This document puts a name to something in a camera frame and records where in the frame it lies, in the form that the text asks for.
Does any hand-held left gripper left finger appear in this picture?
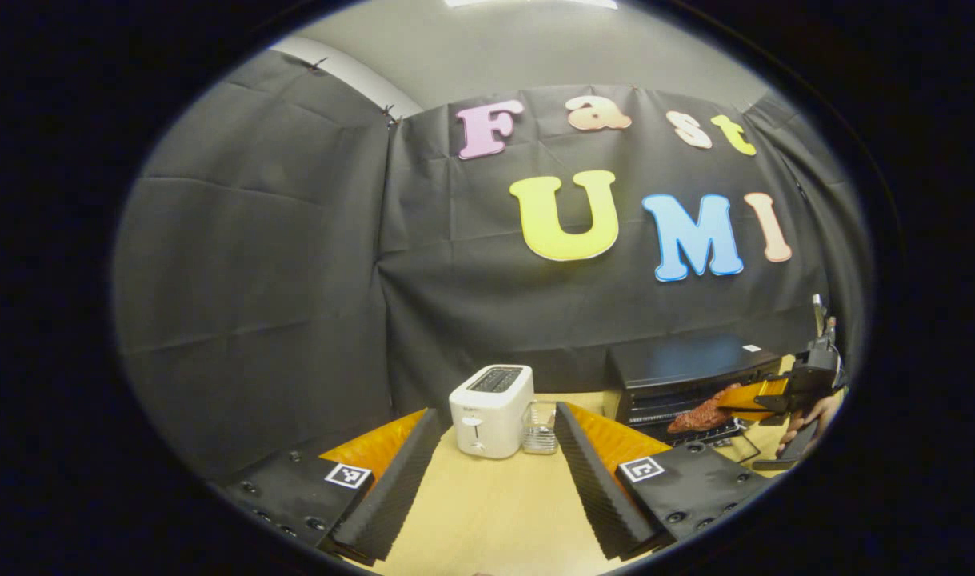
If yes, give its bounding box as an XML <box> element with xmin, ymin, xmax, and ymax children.
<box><xmin>219</xmin><ymin>408</ymin><xmax>443</xmax><ymax>566</ymax></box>

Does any red meat piece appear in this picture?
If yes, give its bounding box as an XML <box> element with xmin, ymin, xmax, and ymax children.
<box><xmin>666</xmin><ymin>383</ymin><xmax>745</xmax><ymax>435</ymax></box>

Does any black backdrop cloth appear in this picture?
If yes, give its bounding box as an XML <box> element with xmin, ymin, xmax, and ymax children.
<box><xmin>113</xmin><ymin>50</ymin><xmax>870</xmax><ymax>481</ymax></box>

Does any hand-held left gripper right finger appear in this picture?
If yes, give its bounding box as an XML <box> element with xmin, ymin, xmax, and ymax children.
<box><xmin>553</xmin><ymin>402</ymin><xmax>777</xmax><ymax>562</ymax></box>

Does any white toaster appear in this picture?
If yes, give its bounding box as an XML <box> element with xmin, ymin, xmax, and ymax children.
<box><xmin>448</xmin><ymin>364</ymin><xmax>536</xmax><ymax>461</ymax></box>

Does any clear glass holder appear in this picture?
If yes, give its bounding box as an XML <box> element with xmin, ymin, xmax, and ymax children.
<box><xmin>522</xmin><ymin>400</ymin><xmax>561</xmax><ymax>456</ymax></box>

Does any large ceiling light panel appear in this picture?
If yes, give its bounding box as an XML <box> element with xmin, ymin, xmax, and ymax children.
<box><xmin>443</xmin><ymin>0</ymin><xmax>619</xmax><ymax>10</ymax></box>

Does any black electric oven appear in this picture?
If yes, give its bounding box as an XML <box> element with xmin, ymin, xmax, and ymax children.
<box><xmin>603</xmin><ymin>334</ymin><xmax>785</xmax><ymax>466</ymax></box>

